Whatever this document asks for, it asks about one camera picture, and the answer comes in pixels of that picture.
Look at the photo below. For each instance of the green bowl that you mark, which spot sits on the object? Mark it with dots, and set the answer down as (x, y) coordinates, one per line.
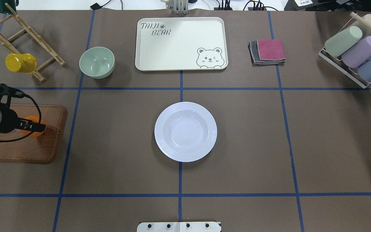
(97, 62)

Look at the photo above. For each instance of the white plate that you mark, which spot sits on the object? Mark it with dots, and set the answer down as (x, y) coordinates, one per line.
(185, 131)

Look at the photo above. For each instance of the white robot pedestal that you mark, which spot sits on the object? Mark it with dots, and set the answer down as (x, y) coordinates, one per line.
(197, 226)

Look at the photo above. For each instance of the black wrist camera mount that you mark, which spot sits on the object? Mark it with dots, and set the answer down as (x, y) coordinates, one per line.
(6, 93)

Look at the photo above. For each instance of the dark green cup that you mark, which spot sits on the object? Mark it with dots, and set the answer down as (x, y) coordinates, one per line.
(7, 7)

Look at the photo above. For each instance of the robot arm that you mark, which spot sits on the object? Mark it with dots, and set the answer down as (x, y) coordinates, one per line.
(9, 121)

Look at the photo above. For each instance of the aluminium frame post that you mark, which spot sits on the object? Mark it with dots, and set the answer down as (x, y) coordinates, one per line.
(178, 7)

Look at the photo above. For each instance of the orange fruit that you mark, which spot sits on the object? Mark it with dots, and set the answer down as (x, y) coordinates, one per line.
(35, 119)

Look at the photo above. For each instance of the cream bear tray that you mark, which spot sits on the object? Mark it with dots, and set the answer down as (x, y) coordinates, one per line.
(180, 44)

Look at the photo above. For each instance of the grey cloth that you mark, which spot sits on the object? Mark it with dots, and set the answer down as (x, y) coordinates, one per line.
(255, 56)

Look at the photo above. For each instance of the white wire cup rack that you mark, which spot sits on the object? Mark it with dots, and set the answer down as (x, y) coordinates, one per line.
(355, 20)

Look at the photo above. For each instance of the purple tumbler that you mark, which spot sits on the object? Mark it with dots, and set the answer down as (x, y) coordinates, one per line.
(358, 54)

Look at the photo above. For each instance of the yellow cup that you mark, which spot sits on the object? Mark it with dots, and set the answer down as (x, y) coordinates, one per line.
(21, 63)

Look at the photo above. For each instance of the green tumbler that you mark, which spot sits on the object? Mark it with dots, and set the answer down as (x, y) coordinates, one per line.
(343, 41)

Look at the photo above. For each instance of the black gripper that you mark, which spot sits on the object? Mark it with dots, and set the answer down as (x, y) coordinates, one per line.
(12, 121)

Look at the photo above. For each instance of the pink cloth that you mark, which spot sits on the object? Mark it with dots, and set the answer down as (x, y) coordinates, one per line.
(271, 50)

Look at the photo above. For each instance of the wooden cutting board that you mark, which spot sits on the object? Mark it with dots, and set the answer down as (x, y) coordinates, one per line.
(41, 149)

